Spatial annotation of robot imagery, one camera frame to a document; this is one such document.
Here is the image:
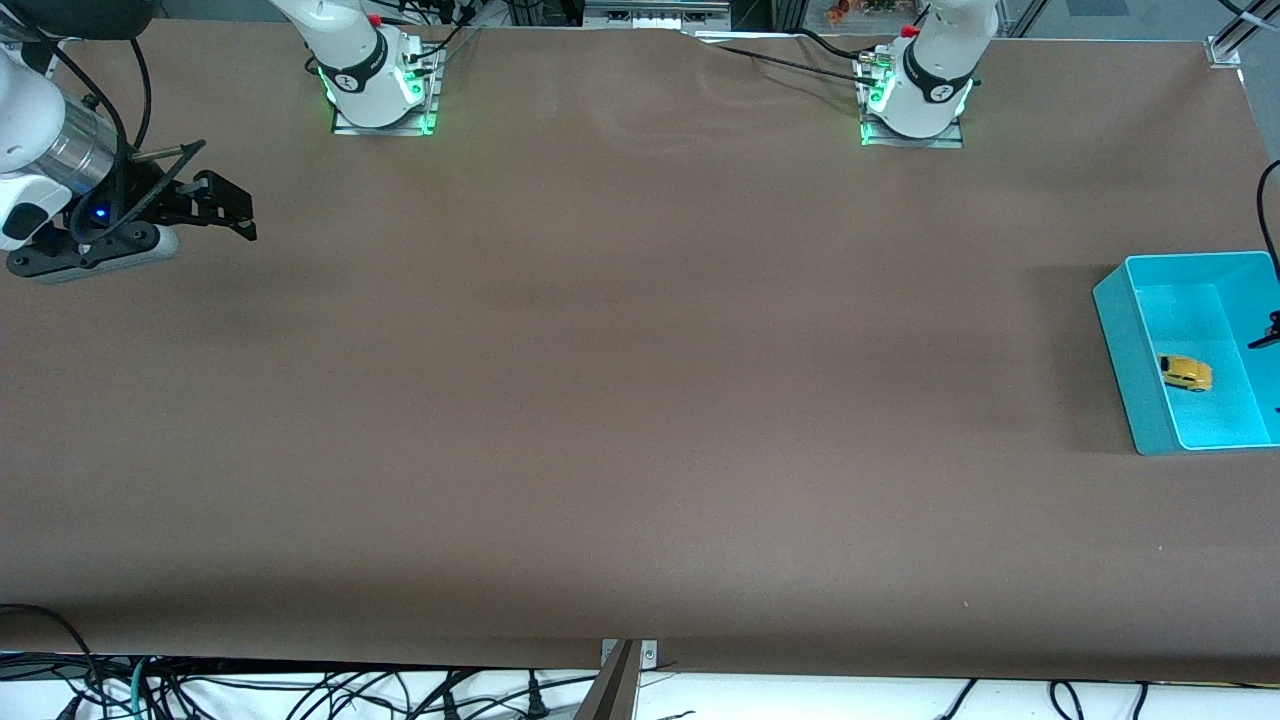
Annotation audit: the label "colourful background items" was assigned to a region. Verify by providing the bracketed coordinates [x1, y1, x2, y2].
[825, 0, 901, 26]

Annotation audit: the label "black looped floor cable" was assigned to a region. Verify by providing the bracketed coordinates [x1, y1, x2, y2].
[0, 603, 98, 720]

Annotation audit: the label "cyan plastic bin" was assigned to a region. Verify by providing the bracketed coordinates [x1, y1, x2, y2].
[1092, 250, 1280, 457]

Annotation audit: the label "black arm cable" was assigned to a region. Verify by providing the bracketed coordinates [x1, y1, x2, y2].
[50, 38, 153, 236]
[1256, 158, 1280, 263]

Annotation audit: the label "short black table cable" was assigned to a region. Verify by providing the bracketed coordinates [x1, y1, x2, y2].
[790, 28, 871, 63]

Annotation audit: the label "long black table cable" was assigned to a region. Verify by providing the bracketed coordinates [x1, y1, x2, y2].
[698, 40, 883, 89]

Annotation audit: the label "yellow toy beetle car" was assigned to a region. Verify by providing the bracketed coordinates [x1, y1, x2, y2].
[1158, 354, 1214, 393]

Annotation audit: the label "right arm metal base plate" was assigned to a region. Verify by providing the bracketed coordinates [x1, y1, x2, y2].
[330, 45, 443, 137]

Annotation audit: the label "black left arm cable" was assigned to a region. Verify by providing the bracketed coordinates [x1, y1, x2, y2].
[1256, 158, 1280, 263]

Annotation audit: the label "dark slanted bar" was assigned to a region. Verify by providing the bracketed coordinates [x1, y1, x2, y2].
[573, 640, 641, 720]

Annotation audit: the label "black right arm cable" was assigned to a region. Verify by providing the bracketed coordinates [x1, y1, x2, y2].
[50, 38, 153, 236]

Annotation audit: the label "black right base cable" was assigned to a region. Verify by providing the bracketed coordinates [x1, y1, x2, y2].
[398, 0, 483, 76]

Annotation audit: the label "grey background equipment box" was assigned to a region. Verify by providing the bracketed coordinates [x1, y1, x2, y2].
[583, 0, 733, 31]

